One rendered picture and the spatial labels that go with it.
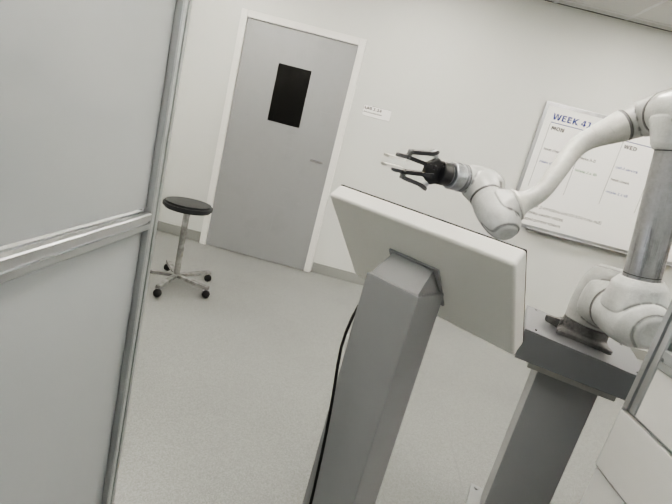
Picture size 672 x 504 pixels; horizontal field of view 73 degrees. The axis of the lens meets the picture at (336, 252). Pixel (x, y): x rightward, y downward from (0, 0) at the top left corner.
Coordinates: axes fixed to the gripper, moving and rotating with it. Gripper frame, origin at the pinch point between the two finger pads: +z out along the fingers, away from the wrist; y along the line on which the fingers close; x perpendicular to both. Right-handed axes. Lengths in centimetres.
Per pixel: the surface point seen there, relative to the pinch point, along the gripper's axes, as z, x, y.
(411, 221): 11.5, 37.0, -8.1
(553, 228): -279, -178, -44
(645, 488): -21, 88, -36
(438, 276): 2.3, 41.3, -18.8
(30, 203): 83, 46, -14
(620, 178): -315, -165, 14
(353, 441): 11, 44, -66
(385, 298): 12.0, 37.9, -27.6
